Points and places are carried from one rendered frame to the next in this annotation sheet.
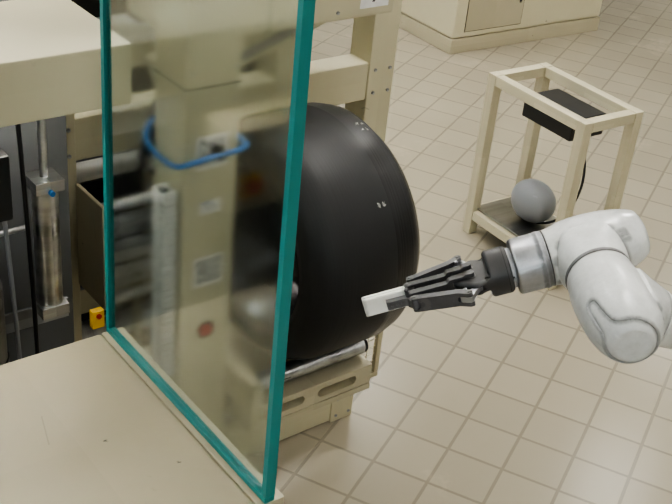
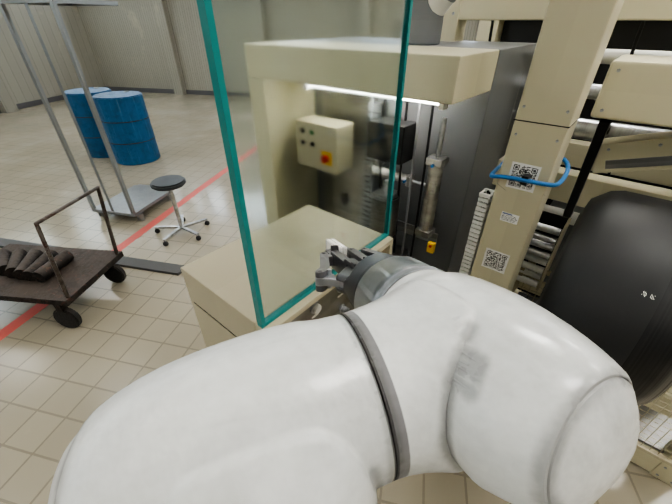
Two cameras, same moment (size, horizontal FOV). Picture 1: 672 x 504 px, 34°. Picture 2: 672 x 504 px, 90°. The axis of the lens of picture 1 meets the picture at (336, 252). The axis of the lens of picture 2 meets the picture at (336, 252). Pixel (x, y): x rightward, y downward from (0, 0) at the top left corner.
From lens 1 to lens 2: 160 cm
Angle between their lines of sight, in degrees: 66
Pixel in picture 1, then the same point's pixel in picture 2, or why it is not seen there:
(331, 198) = (593, 258)
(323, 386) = not seen: hidden behind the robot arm
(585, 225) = (443, 290)
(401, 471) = not seen: outside the picture
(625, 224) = (501, 358)
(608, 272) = (246, 345)
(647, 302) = (112, 463)
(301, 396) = not seen: hidden behind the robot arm
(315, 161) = (610, 227)
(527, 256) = (372, 278)
